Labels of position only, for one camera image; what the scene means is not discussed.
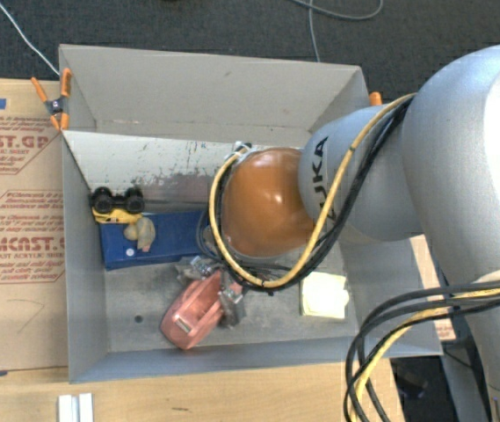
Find pink tape dispenser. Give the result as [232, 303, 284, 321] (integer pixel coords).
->
[159, 270, 225, 351]

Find blue flat box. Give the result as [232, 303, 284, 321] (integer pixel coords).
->
[98, 210, 212, 272]

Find grey metal bin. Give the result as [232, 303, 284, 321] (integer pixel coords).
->
[58, 44, 445, 384]

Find brown cardboard board red print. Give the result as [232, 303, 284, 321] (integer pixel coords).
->
[0, 76, 456, 380]

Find yellow toy car black wheels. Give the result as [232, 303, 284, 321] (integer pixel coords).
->
[89, 186, 147, 226]

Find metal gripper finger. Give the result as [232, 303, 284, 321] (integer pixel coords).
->
[175, 256, 214, 285]
[218, 280, 247, 327]

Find beige toy figure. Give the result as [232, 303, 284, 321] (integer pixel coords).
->
[122, 216, 157, 253]

